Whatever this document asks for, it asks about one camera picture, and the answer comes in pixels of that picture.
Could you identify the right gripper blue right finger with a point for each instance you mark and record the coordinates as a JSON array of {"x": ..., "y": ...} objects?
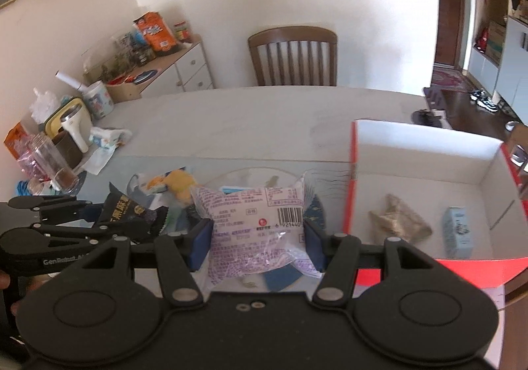
[{"x": 319, "y": 246}]

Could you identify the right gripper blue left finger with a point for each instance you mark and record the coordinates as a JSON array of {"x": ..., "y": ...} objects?
[{"x": 197, "y": 243}]

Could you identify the black sesame snack packet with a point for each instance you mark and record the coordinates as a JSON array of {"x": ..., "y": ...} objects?
[{"x": 124, "y": 216}]

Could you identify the pink printed plastic bag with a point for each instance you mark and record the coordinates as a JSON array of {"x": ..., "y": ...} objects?
[{"x": 256, "y": 230}]

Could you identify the yellow plush toy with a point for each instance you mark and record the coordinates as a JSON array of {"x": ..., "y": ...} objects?
[{"x": 178, "y": 182}]

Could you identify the silver foil snack packet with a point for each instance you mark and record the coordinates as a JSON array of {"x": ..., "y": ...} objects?
[{"x": 398, "y": 220}]

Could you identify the light blue herbal product box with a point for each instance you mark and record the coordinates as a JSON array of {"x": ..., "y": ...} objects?
[{"x": 457, "y": 236}]

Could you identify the white tissue paper pack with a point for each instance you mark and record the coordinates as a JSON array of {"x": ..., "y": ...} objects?
[{"x": 136, "y": 190}]

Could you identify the person's left hand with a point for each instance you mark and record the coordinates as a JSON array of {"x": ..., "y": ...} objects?
[{"x": 12, "y": 291}]

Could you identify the orange toy in blister pack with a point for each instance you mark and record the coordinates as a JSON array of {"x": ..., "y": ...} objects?
[{"x": 239, "y": 189}]

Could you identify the clear glass cup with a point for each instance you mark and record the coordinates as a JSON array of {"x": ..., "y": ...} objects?
[{"x": 53, "y": 164}]

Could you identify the small white tissue packet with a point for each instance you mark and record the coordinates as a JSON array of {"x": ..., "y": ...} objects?
[{"x": 106, "y": 142}]

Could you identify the patterned round tin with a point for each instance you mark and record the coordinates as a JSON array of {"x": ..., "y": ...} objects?
[{"x": 98, "y": 100}]

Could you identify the red cardboard shoe box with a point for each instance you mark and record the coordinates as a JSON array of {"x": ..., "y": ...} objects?
[{"x": 431, "y": 170}]

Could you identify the cardboard tray with plants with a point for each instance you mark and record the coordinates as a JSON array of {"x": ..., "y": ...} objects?
[{"x": 116, "y": 74}]

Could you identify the white sideboard cabinet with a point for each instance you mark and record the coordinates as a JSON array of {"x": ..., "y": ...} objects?
[{"x": 187, "y": 70}]

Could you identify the orange snack bag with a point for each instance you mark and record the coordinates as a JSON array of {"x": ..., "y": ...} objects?
[{"x": 153, "y": 29}]

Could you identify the brown wooden chair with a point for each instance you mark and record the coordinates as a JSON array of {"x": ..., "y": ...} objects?
[{"x": 299, "y": 55}]

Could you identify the red jar on sideboard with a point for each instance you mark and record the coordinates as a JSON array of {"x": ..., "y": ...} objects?
[{"x": 182, "y": 32}]

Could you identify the pair of sneakers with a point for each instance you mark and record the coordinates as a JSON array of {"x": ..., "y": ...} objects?
[{"x": 482, "y": 100}]

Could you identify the white shoe cabinet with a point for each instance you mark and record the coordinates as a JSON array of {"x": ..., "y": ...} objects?
[{"x": 496, "y": 57}]

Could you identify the dark wooden door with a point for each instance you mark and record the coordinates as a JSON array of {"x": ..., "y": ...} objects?
[{"x": 450, "y": 24}]

